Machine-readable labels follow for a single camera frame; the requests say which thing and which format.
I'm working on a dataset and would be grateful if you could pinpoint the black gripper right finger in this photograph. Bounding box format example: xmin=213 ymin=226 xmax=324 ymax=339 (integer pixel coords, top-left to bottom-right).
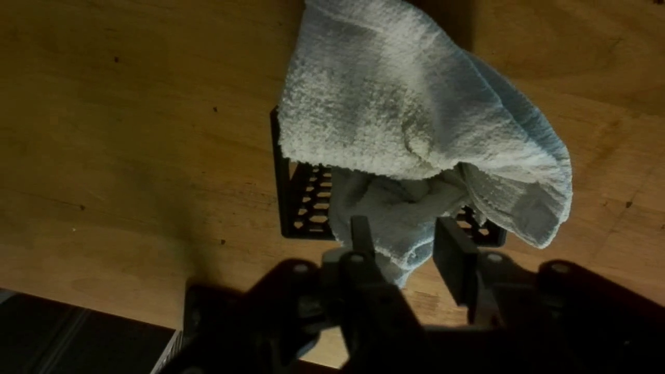
xmin=432 ymin=219 xmax=536 ymax=326

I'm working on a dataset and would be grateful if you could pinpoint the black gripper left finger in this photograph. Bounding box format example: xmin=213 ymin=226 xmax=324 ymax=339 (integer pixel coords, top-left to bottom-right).
xmin=333 ymin=217 xmax=429 ymax=374

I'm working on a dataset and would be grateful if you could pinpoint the black perforated box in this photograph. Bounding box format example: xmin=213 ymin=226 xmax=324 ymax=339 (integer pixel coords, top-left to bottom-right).
xmin=271 ymin=111 xmax=507 ymax=248

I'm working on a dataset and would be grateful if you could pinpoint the light blue cloth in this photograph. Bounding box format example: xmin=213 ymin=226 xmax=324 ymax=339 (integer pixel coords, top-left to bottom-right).
xmin=279 ymin=0 xmax=572 ymax=285

